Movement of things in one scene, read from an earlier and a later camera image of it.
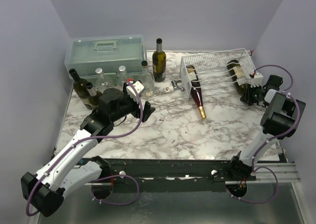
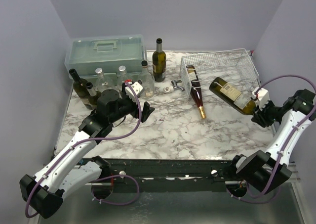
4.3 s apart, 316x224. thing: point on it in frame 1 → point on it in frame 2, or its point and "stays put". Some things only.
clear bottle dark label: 121,76 stays put
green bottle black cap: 238,76 → 240,101
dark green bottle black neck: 80,86 stays put
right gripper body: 248,98 → 259,116
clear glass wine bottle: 147,80 stays put
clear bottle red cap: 102,82 stays put
